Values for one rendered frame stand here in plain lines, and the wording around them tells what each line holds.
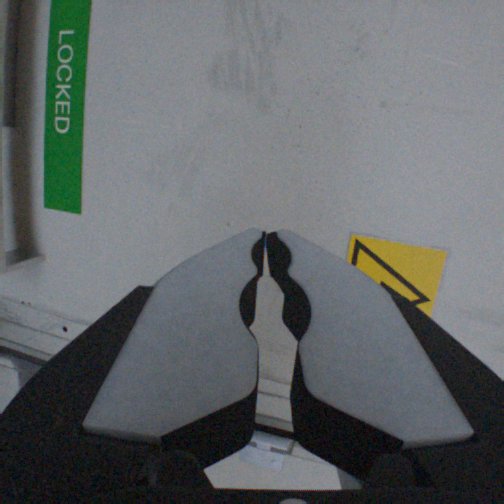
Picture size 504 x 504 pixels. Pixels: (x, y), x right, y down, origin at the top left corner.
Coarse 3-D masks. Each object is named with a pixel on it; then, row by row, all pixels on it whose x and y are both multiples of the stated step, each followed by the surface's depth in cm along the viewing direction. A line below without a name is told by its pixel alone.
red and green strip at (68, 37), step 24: (72, 0) 22; (72, 24) 23; (48, 48) 23; (72, 48) 23; (48, 72) 24; (72, 72) 23; (48, 96) 24; (72, 96) 24; (48, 120) 25; (72, 120) 24; (48, 144) 25; (72, 144) 24; (48, 168) 25; (72, 168) 25; (48, 192) 26; (72, 192) 25
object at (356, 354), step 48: (288, 240) 11; (288, 288) 10; (336, 288) 9; (336, 336) 8; (384, 336) 8; (336, 384) 7; (384, 384) 7; (432, 384) 7; (336, 432) 6; (384, 432) 6; (432, 432) 6
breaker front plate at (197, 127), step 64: (128, 0) 21; (192, 0) 20; (256, 0) 19; (320, 0) 18; (384, 0) 17; (448, 0) 17; (128, 64) 22; (192, 64) 21; (256, 64) 20; (320, 64) 19; (384, 64) 18; (448, 64) 17; (128, 128) 23; (192, 128) 22; (256, 128) 21; (320, 128) 20; (384, 128) 19; (448, 128) 18; (128, 192) 24; (192, 192) 23; (256, 192) 21; (320, 192) 20; (384, 192) 19; (448, 192) 19; (64, 256) 27; (128, 256) 25; (448, 256) 19; (256, 320) 23; (448, 320) 20
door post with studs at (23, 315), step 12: (0, 300) 46; (0, 312) 47; (12, 312) 46; (24, 312) 45; (36, 312) 45; (36, 324) 45; (48, 324) 45; (60, 324) 44; (72, 324) 44; (72, 336) 44; (264, 384) 39; (276, 384) 39
